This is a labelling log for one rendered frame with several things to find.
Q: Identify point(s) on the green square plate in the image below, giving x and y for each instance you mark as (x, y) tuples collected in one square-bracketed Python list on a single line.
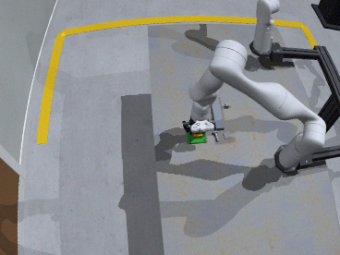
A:
[(192, 141)]

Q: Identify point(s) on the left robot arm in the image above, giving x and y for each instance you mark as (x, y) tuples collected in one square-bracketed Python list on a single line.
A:
[(227, 66)]

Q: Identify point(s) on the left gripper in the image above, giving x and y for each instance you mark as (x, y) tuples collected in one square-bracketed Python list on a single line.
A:
[(191, 122)]

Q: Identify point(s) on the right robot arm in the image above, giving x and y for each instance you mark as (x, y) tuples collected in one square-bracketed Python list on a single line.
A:
[(264, 27)]

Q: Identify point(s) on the yellow square nut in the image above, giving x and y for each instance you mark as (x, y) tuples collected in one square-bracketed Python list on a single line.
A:
[(197, 136)]

